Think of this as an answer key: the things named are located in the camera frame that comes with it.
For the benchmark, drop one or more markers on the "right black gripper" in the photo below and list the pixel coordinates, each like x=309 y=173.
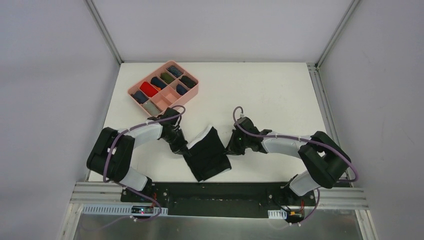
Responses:
x=232 y=145

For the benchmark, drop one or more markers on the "small navy rolled underwear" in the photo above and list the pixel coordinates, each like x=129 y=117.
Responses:
x=181 y=90

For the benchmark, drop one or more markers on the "black underwear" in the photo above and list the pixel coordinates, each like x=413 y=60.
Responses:
x=206 y=155
x=188 y=81

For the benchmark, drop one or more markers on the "striped rolled underwear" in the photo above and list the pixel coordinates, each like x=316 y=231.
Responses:
x=174 y=71

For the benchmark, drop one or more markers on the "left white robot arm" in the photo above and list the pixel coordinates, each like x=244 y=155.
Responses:
x=112 y=152

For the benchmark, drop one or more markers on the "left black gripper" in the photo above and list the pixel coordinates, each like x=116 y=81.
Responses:
x=180 y=146

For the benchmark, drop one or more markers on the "pink divided organizer tray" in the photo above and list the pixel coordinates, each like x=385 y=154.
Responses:
x=165 y=87

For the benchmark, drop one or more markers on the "grey underwear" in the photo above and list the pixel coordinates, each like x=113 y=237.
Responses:
x=151 y=108

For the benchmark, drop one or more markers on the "dark blue rolled underwear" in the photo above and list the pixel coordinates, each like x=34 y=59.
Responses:
x=140 y=97

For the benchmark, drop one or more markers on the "red rolled underwear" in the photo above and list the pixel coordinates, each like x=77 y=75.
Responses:
x=148 y=89

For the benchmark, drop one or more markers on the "black rolled underwear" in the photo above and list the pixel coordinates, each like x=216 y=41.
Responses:
x=188 y=81

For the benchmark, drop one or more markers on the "aluminium frame rail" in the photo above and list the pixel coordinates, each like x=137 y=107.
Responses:
x=96 y=193

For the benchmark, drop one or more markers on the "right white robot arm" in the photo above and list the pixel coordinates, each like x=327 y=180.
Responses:
x=324 y=160

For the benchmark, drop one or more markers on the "olive rolled underwear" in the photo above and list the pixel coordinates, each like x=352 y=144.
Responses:
x=168 y=79

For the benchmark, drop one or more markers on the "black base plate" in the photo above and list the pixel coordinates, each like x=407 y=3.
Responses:
x=221 y=199

